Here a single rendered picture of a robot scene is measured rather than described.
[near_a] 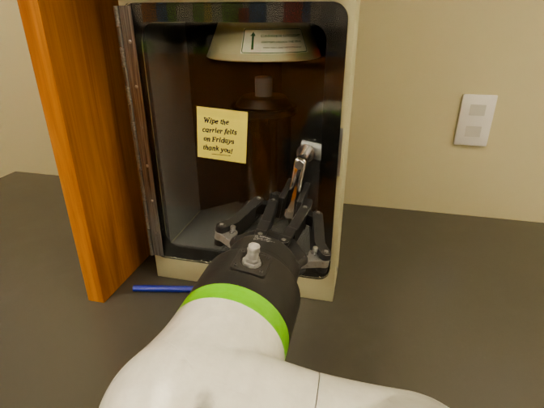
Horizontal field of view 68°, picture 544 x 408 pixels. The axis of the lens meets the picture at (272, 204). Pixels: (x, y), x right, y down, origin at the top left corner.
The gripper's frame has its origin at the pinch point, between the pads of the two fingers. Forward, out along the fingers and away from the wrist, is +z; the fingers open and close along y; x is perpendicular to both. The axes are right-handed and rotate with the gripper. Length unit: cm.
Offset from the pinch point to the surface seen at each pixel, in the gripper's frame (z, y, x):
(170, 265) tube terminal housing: 5.3, 19.9, 21.2
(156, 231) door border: 4.1, 22.1, 14.0
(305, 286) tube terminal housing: 5.3, -4.3, 17.7
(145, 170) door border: 4.2, 24.4, 3.3
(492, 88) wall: 48, -33, -14
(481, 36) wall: 49, -27, -23
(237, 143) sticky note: 4.1, 9.9, -4.5
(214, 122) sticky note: 4.1, 13.7, -6.8
